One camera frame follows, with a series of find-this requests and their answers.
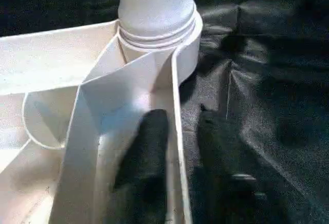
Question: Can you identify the white plastic table leg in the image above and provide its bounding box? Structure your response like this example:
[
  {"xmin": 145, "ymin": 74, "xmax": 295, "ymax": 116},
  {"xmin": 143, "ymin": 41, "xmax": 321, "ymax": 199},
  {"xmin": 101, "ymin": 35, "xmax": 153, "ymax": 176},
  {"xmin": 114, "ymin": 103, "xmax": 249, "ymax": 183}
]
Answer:
[{"xmin": 115, "ymin": 0, "xmax": 197, "ymax": 48}]

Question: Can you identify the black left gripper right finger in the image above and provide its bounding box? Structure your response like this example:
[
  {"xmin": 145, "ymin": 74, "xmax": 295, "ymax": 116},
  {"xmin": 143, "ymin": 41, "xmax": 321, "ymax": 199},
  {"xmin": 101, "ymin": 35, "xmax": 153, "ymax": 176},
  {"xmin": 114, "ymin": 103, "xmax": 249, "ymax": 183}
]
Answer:
[{"xmin": 189, "ymin": 105, "xmax": 288, "ymax": 224}]

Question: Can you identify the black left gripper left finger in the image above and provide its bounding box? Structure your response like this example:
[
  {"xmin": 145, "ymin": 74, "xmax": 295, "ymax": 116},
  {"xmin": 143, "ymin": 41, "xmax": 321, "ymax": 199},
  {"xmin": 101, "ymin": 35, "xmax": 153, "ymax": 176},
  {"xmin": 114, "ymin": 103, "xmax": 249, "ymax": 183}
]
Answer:
[{"xmin": 103, "ymin": 108, "xmax": 170, "ymax": 224}]

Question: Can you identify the white plastic table top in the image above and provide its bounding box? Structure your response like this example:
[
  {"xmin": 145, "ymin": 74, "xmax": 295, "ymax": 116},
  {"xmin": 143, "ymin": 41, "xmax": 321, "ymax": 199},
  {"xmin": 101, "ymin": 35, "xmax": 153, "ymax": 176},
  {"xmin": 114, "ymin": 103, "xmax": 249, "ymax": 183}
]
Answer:
[{"xmin": 0, "ymin": 11, "xmax": 204, "ymax": 224}]

